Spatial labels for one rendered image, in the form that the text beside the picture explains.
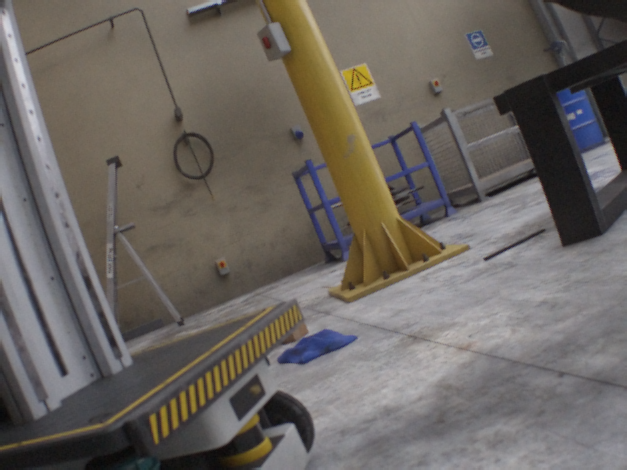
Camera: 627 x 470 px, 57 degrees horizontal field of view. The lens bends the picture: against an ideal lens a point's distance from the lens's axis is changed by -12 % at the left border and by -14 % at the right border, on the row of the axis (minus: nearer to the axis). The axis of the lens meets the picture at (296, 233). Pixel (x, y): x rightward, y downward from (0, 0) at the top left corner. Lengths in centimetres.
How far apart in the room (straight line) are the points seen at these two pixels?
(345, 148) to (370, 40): 415
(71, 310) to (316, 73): 257
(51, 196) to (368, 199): 245
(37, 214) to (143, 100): 581
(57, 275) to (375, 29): 665
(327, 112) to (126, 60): 400
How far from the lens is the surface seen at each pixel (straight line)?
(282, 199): 692
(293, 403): 127
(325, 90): 357
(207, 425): 93
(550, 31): 859
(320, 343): 233
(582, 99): 767
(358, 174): 352
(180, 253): 680
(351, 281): 362
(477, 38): 814
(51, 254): 128
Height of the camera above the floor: 45
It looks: 1 degrees down
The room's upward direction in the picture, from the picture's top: 22 degrees counter-clockwise
